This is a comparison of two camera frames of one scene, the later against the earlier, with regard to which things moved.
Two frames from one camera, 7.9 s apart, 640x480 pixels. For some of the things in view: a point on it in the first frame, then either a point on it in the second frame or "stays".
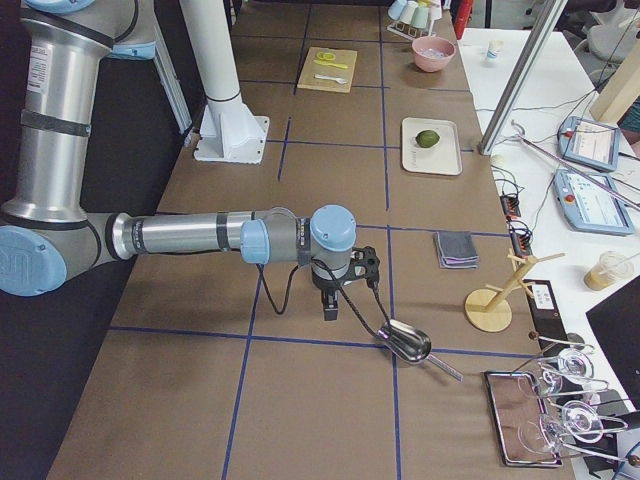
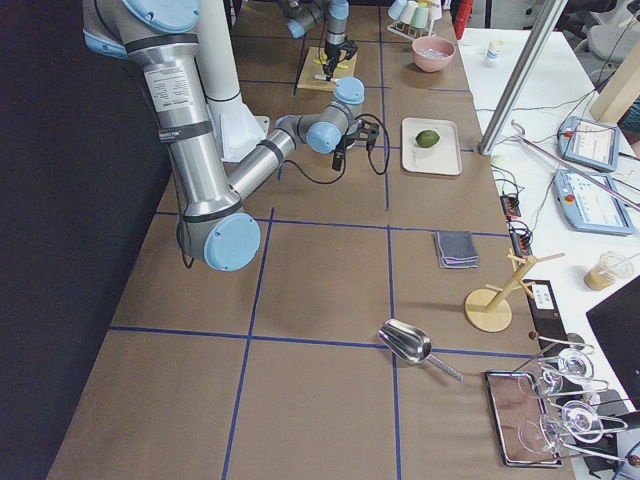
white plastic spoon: (339, 80) stays
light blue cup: (396, 9) stays
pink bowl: (432, 54) stays
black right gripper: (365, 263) -> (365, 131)
